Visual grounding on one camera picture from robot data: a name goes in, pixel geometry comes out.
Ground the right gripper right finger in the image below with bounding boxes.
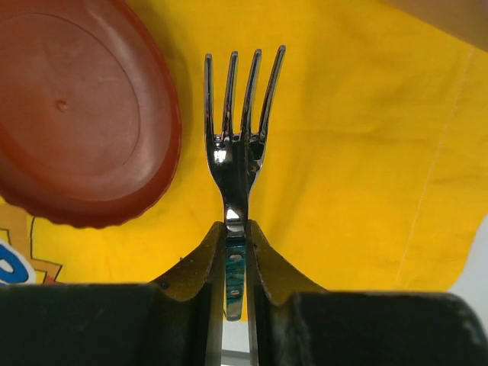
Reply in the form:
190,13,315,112
246,221,487,365

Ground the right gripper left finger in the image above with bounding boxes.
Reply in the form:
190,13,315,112
1,222,225,365

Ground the yellow cartoon placemat cloth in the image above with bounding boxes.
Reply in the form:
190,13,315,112
1,1,487,297

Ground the fork with green handle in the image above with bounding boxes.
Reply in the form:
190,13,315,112
204,45,286,321

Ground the red round plate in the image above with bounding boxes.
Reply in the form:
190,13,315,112
1,1,181,228

